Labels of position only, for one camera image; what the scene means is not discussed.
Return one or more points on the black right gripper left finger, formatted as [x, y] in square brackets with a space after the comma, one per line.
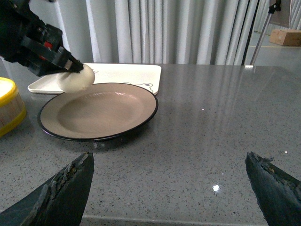
[60, 201]

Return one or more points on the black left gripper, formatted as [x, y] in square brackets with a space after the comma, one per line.
[27, 40]

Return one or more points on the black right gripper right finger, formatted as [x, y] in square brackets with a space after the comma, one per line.
[278, 194]

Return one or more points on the white steamed bun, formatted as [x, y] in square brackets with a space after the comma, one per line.
[75, 82]

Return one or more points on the brown plate with black rim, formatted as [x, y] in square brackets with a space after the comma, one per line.
[102, 112]

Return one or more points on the cream rectangular serving tray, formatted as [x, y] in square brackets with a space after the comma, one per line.
[145, 76]

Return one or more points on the yellow rimmed wooden steamer basket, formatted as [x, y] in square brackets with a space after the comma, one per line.
[12, 108]

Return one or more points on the grey pleated curtain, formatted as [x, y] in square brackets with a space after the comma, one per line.
[202, 32]

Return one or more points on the brown cardboard box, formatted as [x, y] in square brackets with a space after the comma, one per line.
[288, 37]

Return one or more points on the metal tripod stand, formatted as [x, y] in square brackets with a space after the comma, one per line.
[272, 9]

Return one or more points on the black vertical pole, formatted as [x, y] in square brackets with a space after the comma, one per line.
[250, 33]

